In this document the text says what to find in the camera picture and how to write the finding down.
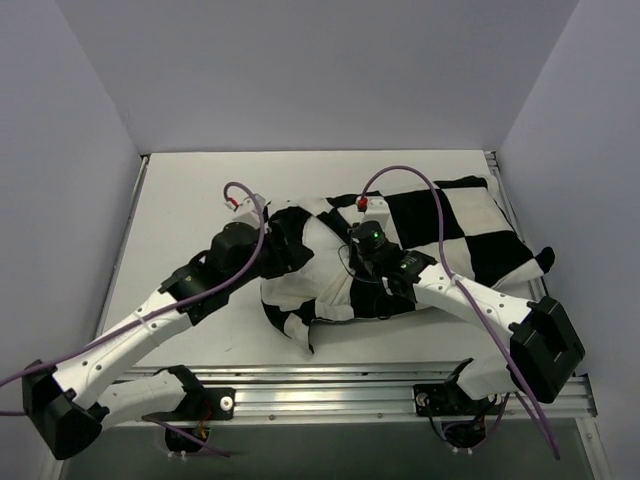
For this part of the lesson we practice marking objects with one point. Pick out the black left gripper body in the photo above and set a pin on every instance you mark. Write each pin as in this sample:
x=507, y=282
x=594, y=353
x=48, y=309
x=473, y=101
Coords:
x=288, y=240

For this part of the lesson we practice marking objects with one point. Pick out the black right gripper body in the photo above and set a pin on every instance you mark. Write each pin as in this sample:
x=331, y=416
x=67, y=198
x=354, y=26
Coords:
x=361, y=261

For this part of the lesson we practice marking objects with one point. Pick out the white pillow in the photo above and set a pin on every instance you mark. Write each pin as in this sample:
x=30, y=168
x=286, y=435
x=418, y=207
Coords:
x=323, y=277

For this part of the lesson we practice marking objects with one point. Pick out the black white checkered pillowcase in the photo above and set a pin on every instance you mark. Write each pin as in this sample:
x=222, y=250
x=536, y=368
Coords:
x=459, y=222

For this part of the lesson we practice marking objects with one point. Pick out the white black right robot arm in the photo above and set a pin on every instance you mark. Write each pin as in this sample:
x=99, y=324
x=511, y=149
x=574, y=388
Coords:
x=543, y=347

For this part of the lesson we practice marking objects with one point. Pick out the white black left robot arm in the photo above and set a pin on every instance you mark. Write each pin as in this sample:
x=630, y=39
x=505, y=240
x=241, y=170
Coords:
x=71, y=402

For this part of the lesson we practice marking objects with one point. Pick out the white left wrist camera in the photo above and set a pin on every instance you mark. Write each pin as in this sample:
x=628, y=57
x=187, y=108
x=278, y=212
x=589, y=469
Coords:
x=247, y=211

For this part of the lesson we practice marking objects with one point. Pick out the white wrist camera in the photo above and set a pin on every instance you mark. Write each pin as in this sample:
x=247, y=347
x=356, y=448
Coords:
x=373, y=209
x=247, y=211

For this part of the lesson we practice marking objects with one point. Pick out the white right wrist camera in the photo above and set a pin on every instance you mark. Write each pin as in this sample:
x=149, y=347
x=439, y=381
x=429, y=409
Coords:
x=373, y=209

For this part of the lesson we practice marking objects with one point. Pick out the aluminium left side rail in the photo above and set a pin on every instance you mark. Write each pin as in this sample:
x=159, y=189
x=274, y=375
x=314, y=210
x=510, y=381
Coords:
x=144, y=164

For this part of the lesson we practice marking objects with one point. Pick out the aluminium rail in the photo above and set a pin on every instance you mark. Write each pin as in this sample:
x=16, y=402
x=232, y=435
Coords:
x=144, y=164
x=536, y=288
x=328, y=394

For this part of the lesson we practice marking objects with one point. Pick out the aluminium front rail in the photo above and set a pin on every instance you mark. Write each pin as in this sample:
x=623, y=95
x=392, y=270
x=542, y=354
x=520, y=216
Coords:
x=328, y=394

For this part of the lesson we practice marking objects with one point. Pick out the aluminium right side rail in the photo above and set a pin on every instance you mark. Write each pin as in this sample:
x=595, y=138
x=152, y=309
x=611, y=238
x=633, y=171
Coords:
x=536, y=288

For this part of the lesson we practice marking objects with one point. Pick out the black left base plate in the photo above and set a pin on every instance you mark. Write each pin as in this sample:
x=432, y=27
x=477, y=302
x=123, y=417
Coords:
x=216, y=404

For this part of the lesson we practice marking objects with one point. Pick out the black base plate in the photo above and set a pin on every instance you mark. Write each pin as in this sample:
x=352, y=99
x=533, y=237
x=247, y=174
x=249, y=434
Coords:
x=216, y=404
x=430, y=399

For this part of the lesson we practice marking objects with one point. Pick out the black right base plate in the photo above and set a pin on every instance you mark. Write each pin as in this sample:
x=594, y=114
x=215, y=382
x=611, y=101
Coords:
x=430, y=399

